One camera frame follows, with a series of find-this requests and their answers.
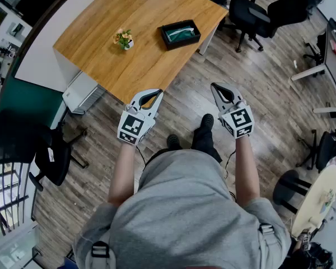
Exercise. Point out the dark green panel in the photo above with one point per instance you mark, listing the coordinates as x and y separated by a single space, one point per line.
25 99

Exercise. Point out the small potted flower plant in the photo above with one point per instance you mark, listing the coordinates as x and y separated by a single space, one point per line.
124 39

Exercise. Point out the green and white packet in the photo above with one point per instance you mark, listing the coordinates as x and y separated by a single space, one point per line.
182 33

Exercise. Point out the white table leg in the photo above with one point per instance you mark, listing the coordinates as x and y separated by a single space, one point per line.
208 42

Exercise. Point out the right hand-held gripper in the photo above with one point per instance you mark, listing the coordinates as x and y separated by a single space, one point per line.
239 120

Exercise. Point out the person's right forearm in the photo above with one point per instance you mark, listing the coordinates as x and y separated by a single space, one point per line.
247 172

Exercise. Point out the black rectangular tray box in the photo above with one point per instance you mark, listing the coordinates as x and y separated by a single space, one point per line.
172 46

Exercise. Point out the dark desk with white legs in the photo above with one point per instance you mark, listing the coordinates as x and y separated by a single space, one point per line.
334 63

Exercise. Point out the person's right black shoe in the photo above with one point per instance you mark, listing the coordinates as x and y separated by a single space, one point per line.
207 121

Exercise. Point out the person's black trousers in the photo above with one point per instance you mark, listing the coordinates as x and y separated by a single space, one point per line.
204 141

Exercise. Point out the black round stool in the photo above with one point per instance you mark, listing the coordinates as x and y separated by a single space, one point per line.
287 181

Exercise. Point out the person's grey shirt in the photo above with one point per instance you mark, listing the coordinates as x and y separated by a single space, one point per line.
182 212

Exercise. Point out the pale round table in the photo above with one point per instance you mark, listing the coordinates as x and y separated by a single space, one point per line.
316 200

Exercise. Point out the white floor appliance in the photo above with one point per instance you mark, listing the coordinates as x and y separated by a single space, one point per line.
81 94

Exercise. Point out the person's left black shoe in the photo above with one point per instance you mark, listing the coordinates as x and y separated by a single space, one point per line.
173 141

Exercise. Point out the person's left forearm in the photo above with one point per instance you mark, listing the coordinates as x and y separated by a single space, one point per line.
121 175

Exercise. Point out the person's black shoe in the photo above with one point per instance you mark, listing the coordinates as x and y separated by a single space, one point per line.
173 141
207 121

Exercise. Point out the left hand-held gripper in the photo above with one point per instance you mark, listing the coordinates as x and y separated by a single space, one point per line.
131 126

